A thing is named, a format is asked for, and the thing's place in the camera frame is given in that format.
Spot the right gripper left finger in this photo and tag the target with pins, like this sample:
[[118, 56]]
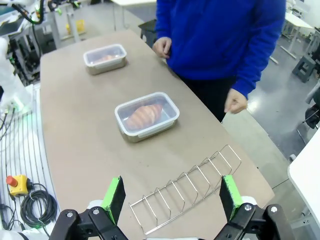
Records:
[[112, 200]]

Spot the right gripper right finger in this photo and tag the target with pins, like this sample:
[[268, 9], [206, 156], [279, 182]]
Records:
[[231, 200]]

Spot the golden croissant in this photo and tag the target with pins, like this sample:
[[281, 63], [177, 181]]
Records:
[[106, 58], [145, 116]]

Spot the clear plastic clip lid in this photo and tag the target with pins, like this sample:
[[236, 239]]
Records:
[[150, 98], [100, 51]]

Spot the person's right forearm blue sleeve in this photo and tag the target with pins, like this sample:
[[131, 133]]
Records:
[[162, 25]]

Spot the person's left forearm blue sleeve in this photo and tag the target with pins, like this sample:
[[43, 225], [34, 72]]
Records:
[[257, 70]]

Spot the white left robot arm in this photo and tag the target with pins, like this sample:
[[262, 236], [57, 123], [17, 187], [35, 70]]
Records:
[[7, 75]]

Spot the person's left hand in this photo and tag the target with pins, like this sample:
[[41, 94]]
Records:
[[236, 103]]

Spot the person's right hand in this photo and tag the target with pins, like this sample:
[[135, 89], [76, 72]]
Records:
[[162, 47]]

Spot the white side table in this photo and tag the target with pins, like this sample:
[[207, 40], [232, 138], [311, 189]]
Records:
[[307, 175]]

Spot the yellow emergency stop box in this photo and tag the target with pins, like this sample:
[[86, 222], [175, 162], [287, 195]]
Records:
[[20, 186]]

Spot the black office chair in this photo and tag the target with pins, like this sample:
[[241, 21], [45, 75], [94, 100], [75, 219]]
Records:
[[312, 115]]

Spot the grey step stool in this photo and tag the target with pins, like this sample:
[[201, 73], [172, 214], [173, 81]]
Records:
[[303, 68]]

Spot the person in blue sweater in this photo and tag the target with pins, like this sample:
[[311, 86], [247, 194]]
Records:
[[212, 37]]

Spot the black stool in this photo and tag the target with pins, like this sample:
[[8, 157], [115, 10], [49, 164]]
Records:
[[147, 27]]

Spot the yellow container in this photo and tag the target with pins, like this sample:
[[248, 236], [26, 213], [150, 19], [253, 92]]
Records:
[[80, 25]]

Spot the white standing desk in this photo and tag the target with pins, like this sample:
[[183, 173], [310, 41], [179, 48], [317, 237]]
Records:
[[297, 23]]

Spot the white slotted robot base plate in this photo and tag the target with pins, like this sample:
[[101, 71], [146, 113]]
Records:
[[37, 150]]

